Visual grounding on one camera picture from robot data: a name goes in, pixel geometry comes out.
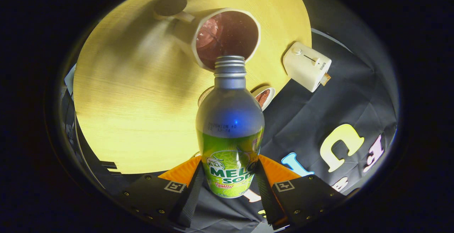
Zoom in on white toaster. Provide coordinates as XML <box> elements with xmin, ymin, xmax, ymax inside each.
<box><xmin>283</xmin><ymin>41</ymin><xmax>332</xmax><ymax>93</ymax></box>

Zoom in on silver green juice bottle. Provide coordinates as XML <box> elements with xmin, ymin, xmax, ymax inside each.
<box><xmin>195</xmin><ymin>55</ymin><xmax>265</xmax><ymax>199</ymax></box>

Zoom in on beige wooden-handled cup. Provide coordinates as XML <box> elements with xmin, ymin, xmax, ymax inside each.
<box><xmin>153</xmin><ymin>0</ymin><xmax>261</xmax><ymax>72</ymax></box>

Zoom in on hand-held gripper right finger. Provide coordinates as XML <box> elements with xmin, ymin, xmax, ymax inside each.
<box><xmin>255</xmin><ymin>155</ymin><xmax>346</xmax><ymax>230</ymax></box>

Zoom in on round wooden table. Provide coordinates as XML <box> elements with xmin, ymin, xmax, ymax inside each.
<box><xmin>73</xmin><ymin>0</ymin><xmax>312</xmax><ymax>174</ymax></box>

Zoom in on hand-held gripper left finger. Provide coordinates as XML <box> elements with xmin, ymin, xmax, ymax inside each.
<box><xmin>117</xmin><ymin>155</ymin><xmax>205</xmax><ymax>228</ymax></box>

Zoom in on white plate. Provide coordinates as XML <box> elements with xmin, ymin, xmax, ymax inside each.
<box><xmin>198</xmin><ymin>86</ymin><xmax>276</xmax><ymax>111</ymax></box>

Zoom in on red sausage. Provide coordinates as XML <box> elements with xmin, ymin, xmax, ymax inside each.
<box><xmin>255</xmin><ymin>90</ymin><xmax>271</xmax><ymax>107</ymax></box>

